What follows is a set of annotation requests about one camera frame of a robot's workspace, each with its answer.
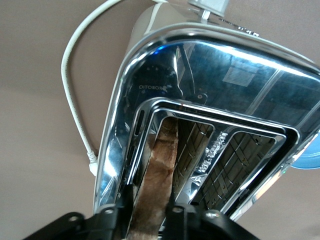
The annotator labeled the brown bread slice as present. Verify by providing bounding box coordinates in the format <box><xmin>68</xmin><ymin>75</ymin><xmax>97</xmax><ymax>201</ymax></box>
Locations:
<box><xmin>127</xmin><ymin>117</ymin><xmax>180</xmax><ymax>240</ymax></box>

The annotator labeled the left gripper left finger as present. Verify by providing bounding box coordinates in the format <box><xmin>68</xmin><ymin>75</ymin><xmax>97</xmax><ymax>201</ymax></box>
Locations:
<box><xmin>95</xmin><ymin>183</ymin><xmax>138</xmax><ymax>240</ymax></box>

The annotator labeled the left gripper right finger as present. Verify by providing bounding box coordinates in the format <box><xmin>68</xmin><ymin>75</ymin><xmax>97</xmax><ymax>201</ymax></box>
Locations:
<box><xmin>159</xmin><ymin>190</ymin><xmax>200</xmax><ymax>240</ymax></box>

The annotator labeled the white toaster power cord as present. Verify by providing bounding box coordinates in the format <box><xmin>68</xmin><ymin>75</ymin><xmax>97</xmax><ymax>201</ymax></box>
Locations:
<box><xmin>61</xmin><ymin>0</ymin><xmax>167</xmax><ymax>177</ymax></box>

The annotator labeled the beige chrome toaster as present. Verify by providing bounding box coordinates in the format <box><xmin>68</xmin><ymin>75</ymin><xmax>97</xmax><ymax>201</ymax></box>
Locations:
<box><xmin>93</xmin><ymin>0</ymin><xmax>320</xmax><ymax>226</ymax></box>

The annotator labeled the blue plate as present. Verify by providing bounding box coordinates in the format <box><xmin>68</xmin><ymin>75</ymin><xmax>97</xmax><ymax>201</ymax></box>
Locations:
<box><xmin>291</xmin><ymin>132</ymin><xmax>320</xmax><ymax>170</ymax></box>

